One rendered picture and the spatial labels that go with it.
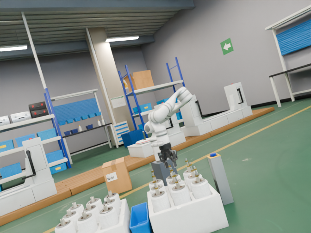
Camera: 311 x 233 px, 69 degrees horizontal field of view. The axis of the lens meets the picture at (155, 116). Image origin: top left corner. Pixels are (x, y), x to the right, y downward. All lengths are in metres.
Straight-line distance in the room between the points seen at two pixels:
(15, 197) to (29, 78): 7.10
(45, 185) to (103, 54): 5.77
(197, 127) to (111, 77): 4.59
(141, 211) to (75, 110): 5.80
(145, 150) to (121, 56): 7.89
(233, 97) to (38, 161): 3.77
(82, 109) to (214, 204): 6.30
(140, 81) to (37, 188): 4.46
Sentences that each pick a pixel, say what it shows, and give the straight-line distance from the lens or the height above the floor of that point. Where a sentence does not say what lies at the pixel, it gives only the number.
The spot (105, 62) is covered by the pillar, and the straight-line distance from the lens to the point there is 8.04.
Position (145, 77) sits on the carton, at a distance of 6.78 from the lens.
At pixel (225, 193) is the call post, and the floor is 0.07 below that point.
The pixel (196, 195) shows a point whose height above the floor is 0.19.
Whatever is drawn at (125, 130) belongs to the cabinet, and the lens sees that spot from 6.93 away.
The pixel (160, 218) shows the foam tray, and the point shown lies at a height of 0.15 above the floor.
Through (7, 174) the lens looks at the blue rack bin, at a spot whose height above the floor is 0.32.
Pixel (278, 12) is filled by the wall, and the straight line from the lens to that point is 6.67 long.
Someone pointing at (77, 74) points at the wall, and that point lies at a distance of 10.03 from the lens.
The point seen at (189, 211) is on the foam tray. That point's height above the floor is 0.14.
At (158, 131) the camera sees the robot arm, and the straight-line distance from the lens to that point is 1.34.
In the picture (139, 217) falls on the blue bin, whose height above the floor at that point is 0.03.
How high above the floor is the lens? 0.69
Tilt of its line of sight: 1 degrees down
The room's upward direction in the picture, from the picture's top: 16 degrees counter-clockwise
